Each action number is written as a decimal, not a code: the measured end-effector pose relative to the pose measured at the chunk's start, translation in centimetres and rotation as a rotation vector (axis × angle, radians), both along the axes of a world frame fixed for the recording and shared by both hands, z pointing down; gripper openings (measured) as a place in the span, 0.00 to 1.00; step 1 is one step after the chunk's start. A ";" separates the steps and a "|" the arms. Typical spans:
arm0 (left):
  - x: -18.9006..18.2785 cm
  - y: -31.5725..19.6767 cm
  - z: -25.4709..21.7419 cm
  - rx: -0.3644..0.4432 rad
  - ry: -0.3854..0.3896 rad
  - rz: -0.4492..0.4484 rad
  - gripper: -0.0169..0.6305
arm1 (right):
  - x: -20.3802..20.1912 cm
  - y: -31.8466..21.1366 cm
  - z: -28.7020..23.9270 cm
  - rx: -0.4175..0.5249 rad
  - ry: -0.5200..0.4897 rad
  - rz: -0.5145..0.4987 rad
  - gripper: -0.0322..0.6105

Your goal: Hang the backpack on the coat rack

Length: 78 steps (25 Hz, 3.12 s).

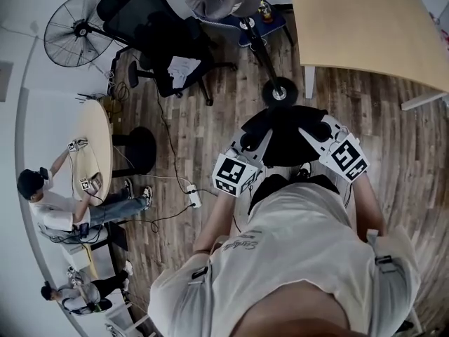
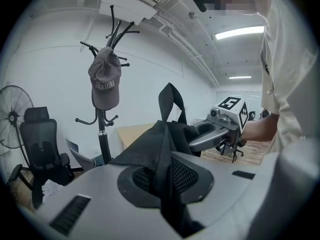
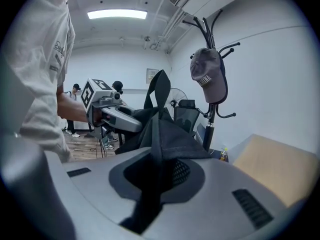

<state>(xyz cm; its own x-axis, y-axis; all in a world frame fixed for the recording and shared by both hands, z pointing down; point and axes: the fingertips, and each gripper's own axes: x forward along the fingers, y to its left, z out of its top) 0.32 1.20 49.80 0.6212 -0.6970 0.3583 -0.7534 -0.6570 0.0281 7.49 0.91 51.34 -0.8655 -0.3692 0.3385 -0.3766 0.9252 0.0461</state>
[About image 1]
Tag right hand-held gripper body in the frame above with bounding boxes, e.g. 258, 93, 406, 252
297, 114, 372, 183

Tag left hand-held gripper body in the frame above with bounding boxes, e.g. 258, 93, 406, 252
211, 127, 274, 199

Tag black backpack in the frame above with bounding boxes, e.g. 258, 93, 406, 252
240, 105, 330, 170

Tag black coat rack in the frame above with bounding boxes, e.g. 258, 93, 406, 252
238, 0, 300, 107

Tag person's left forearm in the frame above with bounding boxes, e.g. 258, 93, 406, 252
192, 190, 239, 256

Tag person's right forearm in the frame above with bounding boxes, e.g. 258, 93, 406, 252
350, 172, 387, 240

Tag person's black trousers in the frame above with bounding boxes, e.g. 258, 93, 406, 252
247, 173, 341, 217

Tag person's shoe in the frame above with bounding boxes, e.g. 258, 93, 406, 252
296, 161, 313, 180

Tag white power strip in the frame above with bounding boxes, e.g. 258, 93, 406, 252
186, 184, 203, 209

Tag person's white t-shirt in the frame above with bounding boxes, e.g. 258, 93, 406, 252
147, 183, 422, 337

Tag black round table base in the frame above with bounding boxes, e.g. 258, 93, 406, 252
112, 126, 157, 178

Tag white cloth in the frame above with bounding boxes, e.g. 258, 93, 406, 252
167, 57, 201, 89

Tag large wooden table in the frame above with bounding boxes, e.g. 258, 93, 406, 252
286, 0, 449, 111

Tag brown cardboard box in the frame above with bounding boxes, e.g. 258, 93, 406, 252
98, 95, 123, 117

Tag round wooden table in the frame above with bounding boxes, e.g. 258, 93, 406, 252
72, 98, 114, 203

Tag blue stool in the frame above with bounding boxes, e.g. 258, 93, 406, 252
201, 4, 295, 48

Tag person's neck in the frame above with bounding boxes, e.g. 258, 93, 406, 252
240, 281, 357, 337

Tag black office chair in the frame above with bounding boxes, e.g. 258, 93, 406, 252
96, 0, 238, 107

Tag black floor fan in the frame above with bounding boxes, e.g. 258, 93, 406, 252
43, 0, 122, 68

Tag looped black floor cable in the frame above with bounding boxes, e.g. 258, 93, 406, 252
119, 201, 196, 233

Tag white floor cable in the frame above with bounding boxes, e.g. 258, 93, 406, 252
111, 145, 190, 190

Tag long black floor cable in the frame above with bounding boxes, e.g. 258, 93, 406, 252
150, 82, 192, 192

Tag grey harness strap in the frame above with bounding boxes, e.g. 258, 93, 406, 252
187, 235, 231, 337
366, 228, 401, 337

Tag coiled black cable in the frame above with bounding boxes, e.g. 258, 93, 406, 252
115, 81, 130, 103

